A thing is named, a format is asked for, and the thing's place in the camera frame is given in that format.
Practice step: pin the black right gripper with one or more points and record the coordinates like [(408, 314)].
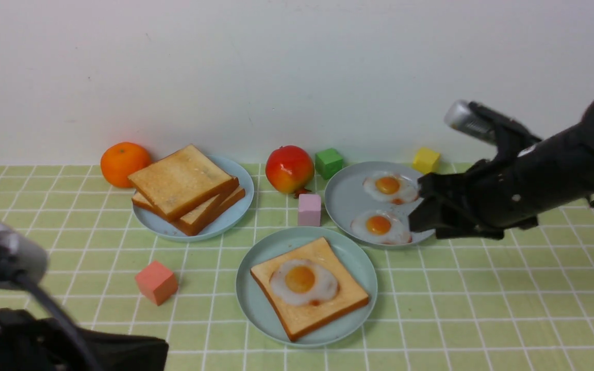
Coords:
[(450, 210)]

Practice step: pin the toast slice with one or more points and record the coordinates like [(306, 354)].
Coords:
[(196, 220), (298, 321), (179, 183), (228, 203)]

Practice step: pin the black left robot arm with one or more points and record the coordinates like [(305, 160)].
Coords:
[(27, 343)]

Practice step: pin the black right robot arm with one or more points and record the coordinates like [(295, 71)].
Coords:
[(527, 177)]

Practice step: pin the yellow cube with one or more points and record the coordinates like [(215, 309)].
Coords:
[(426, 160)]

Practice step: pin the grey egg plate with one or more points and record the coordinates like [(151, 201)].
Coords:
[(345, 198)]

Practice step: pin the green cube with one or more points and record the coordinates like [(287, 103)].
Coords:
[(328, 162)]

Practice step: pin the pink cube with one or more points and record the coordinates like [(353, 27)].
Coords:
[(310, 210)]

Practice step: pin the red yellow apple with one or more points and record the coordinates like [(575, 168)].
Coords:
[(289, 169)]

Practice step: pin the teal empty front plate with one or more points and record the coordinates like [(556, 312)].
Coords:
[(258, 310)]

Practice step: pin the light blue bread plate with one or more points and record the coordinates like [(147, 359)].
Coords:
[(221, 224)]

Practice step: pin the salmon red cube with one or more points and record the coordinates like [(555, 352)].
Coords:
[(157, 283)]

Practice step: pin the orange fruit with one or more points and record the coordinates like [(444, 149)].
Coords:
[(122, 160)]

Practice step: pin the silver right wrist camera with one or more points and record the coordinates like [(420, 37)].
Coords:
[(476, 120)]

